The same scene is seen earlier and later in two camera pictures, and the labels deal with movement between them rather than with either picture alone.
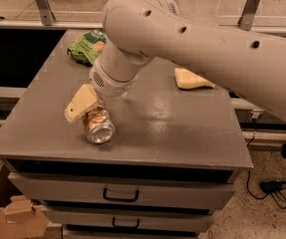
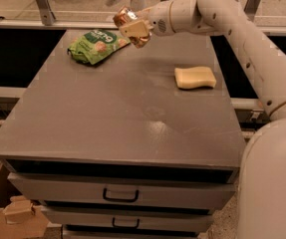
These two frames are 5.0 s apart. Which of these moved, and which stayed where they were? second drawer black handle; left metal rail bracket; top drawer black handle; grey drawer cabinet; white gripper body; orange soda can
Moved: white gripper body; orange soda can
Stayed: left metal rail bracket; grey drawer cabinet; top drawer black handle; second drawer black handle
